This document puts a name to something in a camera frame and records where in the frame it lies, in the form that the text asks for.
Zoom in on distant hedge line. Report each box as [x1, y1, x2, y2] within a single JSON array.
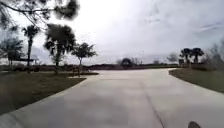
[[87, 62, 181, 71]]

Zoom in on robot's own part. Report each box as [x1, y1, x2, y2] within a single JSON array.
[[187, 120, 202, 128]]

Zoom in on pair of palm trees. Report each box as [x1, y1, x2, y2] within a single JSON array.
[[179, 47, 205, 66]]

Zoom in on bushy palm tree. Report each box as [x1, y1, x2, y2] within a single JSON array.
[[43, 23, 77, 75]]

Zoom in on low palm tree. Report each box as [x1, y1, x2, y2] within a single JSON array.
[[0, 36, 25, 72]]

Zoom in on tall palm tree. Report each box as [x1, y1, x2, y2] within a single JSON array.
[[21, 25, 41, 74]]

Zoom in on overhanging pine tree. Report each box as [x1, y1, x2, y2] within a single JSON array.
[[0, 0, 81, 31]]

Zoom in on small leafy tree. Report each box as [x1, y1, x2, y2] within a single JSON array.
[[71, 42, 98, 75]]

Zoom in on pale concrete path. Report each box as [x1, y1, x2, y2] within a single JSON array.
[[0, 67, 224, 128]]

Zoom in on bare shrubs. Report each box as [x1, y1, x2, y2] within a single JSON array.
[[201, 39, 224, 71]]

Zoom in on grass verge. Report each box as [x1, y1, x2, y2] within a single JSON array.
[[168, 67, 224, 94]]

